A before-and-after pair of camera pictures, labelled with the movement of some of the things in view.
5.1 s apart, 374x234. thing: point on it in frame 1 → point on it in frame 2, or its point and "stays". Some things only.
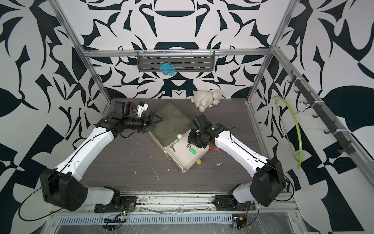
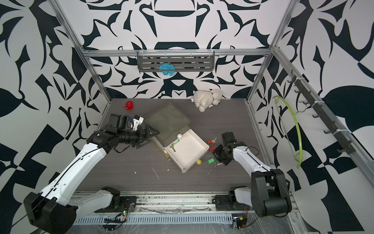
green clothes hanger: (298, 127) stays
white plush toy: (203, 99) stays
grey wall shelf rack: (183, 61) stays
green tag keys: (172, 146) stays
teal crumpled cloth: (167, 69) stays
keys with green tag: (191, 150) → (212, 160)
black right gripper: (191, 138) → (216, 153)
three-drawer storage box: (171, 135) stays
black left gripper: (151, 120) → (142, 137)
